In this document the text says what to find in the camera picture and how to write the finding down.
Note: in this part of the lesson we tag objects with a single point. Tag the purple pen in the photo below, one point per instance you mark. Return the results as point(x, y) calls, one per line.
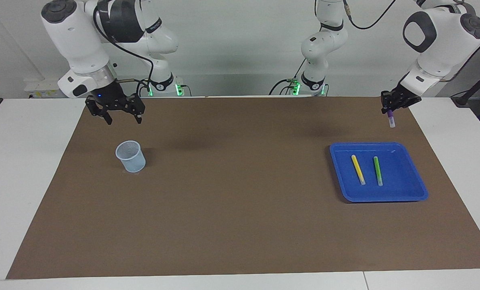
point(391, 120)

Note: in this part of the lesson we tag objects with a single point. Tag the yellow pen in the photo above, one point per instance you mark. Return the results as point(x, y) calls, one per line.
point(358, 169)

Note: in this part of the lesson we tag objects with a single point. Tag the blue plastic tray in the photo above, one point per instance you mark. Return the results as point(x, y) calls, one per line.
point(401, 181)

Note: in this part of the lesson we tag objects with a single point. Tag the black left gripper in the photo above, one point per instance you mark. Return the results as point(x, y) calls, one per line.
point(405, 98)

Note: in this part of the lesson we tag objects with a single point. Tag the black stand with pole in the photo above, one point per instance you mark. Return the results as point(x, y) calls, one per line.
point(461, 98)

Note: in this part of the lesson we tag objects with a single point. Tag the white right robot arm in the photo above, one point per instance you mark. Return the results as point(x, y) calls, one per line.
point(74, 36)

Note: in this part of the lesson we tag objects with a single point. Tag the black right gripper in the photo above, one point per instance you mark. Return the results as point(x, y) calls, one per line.
point(109, 96)

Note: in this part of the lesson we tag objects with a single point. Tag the green pen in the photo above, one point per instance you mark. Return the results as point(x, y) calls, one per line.
point(378, 171)

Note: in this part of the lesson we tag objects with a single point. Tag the translucent blue mesh pen cup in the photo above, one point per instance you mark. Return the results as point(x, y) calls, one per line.
point(134, 163)

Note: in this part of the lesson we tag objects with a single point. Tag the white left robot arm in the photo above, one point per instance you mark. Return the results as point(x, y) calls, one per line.
point(441, 44)

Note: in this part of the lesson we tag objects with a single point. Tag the brown table mat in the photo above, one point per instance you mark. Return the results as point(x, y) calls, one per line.
point(240, 209)

